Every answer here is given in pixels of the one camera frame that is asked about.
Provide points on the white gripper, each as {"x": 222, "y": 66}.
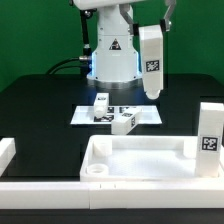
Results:
{"x": 125, "y": 9}

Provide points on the white desk tabletop tray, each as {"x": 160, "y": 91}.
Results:
{"x": 143, "y": 158}

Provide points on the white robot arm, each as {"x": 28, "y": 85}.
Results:
{"x": 126, "y": 52}

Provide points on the white marker base plate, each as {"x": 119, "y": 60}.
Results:
{"x": 84, "y": 115}

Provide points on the white L-shaped fence wall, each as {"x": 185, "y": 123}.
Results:
{"x": 101, "y": 195}

